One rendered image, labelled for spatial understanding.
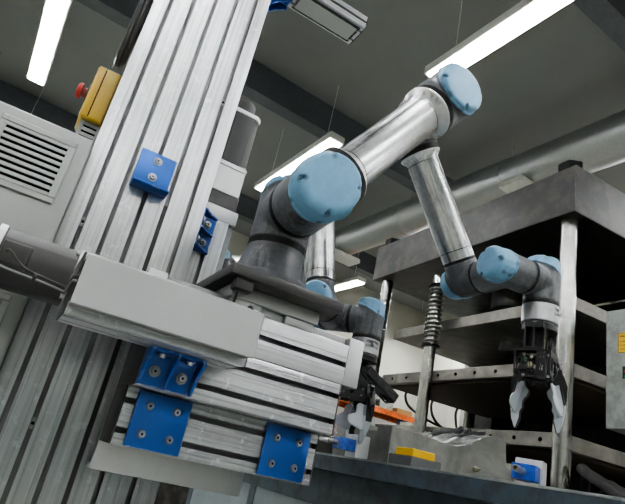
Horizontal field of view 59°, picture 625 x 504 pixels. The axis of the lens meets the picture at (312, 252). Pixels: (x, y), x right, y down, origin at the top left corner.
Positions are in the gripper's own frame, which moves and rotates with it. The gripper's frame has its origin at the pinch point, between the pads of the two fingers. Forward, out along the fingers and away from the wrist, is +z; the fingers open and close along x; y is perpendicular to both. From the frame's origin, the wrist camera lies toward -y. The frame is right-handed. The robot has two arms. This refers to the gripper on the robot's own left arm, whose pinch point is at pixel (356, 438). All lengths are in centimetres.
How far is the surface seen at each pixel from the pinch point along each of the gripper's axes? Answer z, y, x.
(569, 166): -118, -77, -7
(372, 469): 6.5, 1.9, 12.3
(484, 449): -4.9, -34.7, 6.1
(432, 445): -2.4, -17.5, 6.8
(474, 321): -66, -86, -63
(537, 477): 2.4, -12.6, 44.6
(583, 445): -18, -95, -14
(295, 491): 15.6, -1.3, -31.2
